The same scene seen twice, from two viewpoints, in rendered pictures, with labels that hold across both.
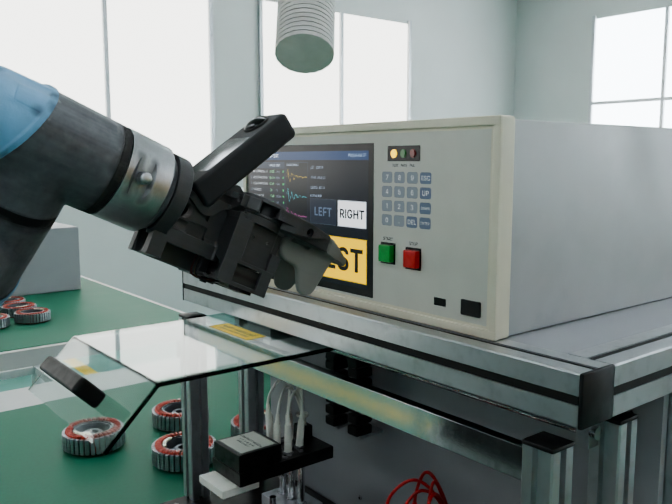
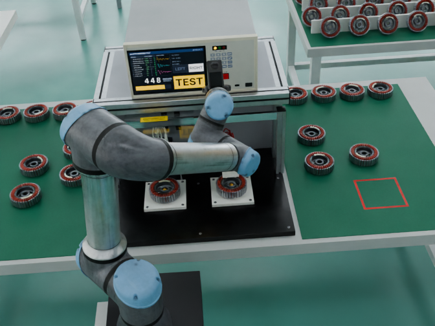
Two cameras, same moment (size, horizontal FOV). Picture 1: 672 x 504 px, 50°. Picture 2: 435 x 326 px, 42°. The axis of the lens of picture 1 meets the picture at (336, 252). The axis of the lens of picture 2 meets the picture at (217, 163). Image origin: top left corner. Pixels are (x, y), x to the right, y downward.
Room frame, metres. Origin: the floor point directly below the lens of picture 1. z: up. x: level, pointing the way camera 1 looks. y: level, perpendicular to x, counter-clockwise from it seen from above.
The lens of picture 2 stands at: (-0.26, 1.27, 2.14)
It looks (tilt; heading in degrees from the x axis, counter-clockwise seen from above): 39 degrees down; 308
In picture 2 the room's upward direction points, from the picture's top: 3 degrees counter-clockwise
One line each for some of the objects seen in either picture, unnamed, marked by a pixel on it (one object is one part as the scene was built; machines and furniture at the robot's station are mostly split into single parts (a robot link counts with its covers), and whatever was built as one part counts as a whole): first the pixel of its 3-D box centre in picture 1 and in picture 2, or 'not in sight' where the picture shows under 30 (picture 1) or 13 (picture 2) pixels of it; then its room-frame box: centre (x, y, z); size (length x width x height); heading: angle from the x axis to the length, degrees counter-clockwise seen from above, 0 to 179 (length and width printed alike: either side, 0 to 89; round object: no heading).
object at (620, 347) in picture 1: (449, 301); (190, 73); (0.94, -0.15, 1.09); 0.68 x 0.44 x 0.05; 39
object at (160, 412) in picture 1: (180, 414); (33, 165); (1.40, 0.31, 0.77); 0.11 x 0.11 x 0.04
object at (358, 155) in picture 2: not in sight; (364, 154); (0.34, -0.44, 0.77); 0.11 x 0.11 x 0.04
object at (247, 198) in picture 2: not in sight; (231, 190); (0.65, 0.02, 0.78); 0.15 x 0.15 x 0.01; 39
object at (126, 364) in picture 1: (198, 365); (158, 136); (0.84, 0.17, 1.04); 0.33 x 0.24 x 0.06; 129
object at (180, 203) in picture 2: not in sight; (165, 195); (0.84, 0.17, 0.78); 0.15 x 0.15 x 0.01; 39
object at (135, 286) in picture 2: not in sight; (137, 290); (0.50, 0.67, 0.99); 0.13 x 0.12 x 0.14; 172
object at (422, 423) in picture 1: (318, 380); (193, 120); (0.81, 0.02, 1.03); 0.62 x 0.01 x 0.03; 39
